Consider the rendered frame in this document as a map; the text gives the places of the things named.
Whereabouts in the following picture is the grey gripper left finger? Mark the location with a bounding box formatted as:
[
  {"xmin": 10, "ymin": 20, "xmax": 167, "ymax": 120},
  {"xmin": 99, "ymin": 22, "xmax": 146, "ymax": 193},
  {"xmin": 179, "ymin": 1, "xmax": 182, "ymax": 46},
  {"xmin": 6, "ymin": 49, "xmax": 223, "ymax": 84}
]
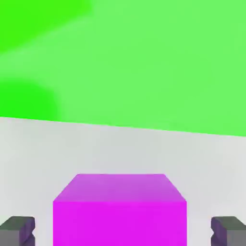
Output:
[{"xmin": 0, "ymin": 216, "xmax": 36, "ymax": 246}]

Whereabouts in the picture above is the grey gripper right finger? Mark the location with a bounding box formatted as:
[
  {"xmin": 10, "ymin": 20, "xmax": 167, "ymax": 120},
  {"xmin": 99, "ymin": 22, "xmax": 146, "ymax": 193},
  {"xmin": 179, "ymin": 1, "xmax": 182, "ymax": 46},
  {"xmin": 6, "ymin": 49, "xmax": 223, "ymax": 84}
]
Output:
[{"xmin": 210, "ymin": 216, "xmax": 246, "ymax": 246}]

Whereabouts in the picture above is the small magenta cube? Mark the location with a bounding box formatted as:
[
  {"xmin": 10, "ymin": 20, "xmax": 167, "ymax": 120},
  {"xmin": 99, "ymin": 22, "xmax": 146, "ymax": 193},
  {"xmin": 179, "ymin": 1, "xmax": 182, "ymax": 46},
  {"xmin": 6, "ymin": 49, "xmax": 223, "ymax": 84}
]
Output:
[{"xmin": 52, "ymin": 173, "xmax": 187, "ymax": 246}]

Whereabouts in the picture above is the large green box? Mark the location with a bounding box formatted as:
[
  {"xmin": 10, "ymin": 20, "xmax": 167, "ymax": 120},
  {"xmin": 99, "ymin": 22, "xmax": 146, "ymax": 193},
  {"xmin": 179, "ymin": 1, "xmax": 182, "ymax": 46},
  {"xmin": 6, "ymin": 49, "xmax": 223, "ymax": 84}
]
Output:
[{"xmin": 0, "ymin": 0, "xmax": 246, "ymax": 137}]

